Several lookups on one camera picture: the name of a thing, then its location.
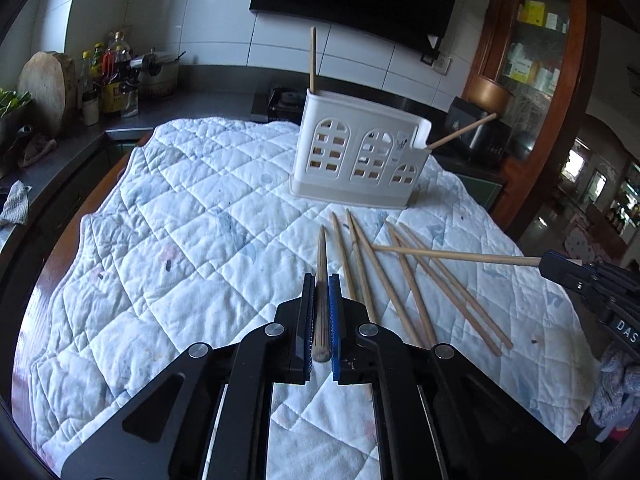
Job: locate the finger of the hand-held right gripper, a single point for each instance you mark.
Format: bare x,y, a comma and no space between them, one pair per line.
562,274
562,259

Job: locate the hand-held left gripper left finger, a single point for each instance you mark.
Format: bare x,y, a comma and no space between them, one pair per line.
309,320

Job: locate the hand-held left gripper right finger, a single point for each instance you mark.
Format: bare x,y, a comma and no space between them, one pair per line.
334,320

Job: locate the dark brown wooden chopstick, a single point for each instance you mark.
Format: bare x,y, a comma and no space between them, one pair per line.
321,310

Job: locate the group of bamboo chopsticks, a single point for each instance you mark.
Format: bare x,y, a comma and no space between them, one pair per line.
355,240

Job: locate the pale bamboo chopstick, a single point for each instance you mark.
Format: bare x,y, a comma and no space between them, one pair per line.
462,131
450,255
313,60

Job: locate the white plastic chopstick holder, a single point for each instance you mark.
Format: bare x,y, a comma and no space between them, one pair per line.
350,110

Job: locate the white dotted cushion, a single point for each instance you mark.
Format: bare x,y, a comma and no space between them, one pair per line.
581,242

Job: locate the wooden glass door cabinet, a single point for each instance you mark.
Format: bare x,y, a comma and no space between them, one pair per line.
580,125

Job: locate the white quilted mat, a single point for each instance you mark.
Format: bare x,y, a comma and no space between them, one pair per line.
200,240

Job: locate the black kitchen appliance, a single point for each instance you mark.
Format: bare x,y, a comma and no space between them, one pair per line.
475,132

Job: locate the copper bowl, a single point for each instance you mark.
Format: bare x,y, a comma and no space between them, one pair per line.
487,94

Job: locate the black gas stove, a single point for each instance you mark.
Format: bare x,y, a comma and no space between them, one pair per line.
280,102

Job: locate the yellow box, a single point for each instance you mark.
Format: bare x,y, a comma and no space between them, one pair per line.
531,12

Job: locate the small glass jar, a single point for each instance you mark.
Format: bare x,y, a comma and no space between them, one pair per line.
129,104

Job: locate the steel pressure cooker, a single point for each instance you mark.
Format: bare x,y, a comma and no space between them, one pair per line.
159,77

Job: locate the large dark sauce bottle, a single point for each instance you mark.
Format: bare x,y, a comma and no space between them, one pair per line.
114,95

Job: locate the small white jar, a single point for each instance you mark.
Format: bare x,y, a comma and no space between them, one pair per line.
90,111

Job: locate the checkered dish cloth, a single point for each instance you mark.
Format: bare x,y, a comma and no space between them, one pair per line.
14,205

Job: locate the brown rag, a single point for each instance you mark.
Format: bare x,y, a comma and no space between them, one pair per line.
40,149

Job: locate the black range hood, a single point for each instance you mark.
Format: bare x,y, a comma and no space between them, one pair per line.
360,0

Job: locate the green bottle with yellow cap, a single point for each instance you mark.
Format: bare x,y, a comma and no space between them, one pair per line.
99,57

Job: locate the round wooden cutting board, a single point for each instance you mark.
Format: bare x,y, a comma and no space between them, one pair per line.
47,92

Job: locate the green leafy vegetables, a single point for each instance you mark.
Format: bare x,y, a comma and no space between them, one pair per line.
12,100

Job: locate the white wall socket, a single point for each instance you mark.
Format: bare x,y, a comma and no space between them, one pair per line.
441,64

